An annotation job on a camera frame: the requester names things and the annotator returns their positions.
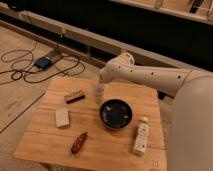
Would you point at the white plastic bottle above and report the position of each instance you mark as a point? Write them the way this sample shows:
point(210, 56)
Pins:
point(141, 140)

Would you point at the dark ceramic bowl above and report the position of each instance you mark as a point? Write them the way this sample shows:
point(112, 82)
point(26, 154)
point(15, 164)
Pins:
point(115, 114)

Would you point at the brown chocolate bar box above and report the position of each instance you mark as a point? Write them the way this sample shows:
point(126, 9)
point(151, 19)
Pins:
point(74, 96)

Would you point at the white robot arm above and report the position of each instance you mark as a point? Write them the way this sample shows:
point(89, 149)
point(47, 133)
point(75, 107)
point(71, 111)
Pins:
point(190, 144)

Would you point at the red brown snack packet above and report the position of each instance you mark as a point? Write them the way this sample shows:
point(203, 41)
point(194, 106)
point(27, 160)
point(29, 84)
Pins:
point(78, 143)

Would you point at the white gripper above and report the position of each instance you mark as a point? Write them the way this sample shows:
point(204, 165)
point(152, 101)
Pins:
point(106, 74)

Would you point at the white rectangular block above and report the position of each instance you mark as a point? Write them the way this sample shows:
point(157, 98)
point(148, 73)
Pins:
point(62, 117)

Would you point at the blue power adapter box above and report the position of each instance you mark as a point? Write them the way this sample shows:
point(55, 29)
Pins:
point(43, 63)

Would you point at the wooden board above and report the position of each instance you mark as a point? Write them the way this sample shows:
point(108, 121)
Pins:
point(104, 149)

